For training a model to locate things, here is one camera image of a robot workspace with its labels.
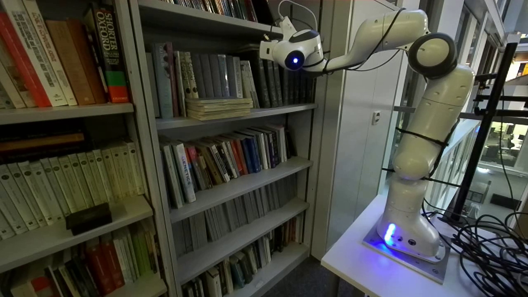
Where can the white book series row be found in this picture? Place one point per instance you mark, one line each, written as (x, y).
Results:
(37, 193)

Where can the white robot table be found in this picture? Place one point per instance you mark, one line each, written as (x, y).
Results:
(487, 259)

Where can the grey bookshelf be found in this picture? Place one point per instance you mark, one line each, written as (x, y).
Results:
(123, 257)
(240, 238)

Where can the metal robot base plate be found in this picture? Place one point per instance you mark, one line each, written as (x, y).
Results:
(407, 256)

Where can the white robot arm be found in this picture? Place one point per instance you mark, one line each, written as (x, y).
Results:
(431, 54)

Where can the grey Machine Intelligence books row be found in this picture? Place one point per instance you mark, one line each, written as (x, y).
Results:
(220, 76)

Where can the stack of cream paper books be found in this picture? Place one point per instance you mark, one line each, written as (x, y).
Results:
(209, 109)

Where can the red hardcover book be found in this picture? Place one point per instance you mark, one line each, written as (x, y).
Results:
(22, 61)

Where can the grey right bookshelf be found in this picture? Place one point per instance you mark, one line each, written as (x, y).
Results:
(240, 238)

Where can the brown hardcover book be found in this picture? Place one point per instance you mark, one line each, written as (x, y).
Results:
(78, 63)

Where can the black metal stand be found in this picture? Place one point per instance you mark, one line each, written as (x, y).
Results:
(484, 115)

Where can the dark encyclopedia books row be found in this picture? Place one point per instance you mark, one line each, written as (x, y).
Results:
(278, 86)

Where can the grey left bookshelf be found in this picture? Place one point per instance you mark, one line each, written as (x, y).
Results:
(123, 257)

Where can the black box on shelf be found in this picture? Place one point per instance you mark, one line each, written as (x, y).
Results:
(88, 218)

